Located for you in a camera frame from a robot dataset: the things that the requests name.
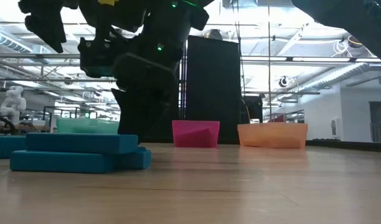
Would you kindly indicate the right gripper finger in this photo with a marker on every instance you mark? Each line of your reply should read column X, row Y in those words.
column 160, row 102
column 132, row 112

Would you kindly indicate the orange plastic bin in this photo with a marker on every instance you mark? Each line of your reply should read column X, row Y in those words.
column 271, row 135

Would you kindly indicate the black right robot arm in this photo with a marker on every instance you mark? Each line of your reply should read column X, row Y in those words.
column 348, row 18

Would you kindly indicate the red plastic bin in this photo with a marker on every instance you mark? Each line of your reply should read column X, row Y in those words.
column 193, row 133

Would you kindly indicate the teal plastic bin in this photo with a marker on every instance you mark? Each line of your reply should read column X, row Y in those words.
column 84, row 126

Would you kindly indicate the black partition panel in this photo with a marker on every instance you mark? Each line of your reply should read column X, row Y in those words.
column 212, row 87

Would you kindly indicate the yellow tape tag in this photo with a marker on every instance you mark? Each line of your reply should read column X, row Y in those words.
column 106, row 2

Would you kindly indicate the wide blue wooden block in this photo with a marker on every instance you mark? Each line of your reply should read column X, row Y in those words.
column 69, row 163

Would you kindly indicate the black box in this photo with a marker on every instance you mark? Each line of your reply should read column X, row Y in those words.
column 254, row 109

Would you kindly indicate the thin hanging pole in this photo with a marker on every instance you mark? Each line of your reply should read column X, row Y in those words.
column 268, row 62

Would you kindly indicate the white robot figure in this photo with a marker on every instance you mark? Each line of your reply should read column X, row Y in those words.
column 13, row 104

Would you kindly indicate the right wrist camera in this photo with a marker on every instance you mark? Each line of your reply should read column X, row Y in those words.
column 94, row 59

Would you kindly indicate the white wall dispenser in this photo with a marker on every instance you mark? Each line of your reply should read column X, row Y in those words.
column 335, row 127

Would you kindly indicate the black aluminium table frame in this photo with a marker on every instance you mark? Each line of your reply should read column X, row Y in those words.
column 348, row 145

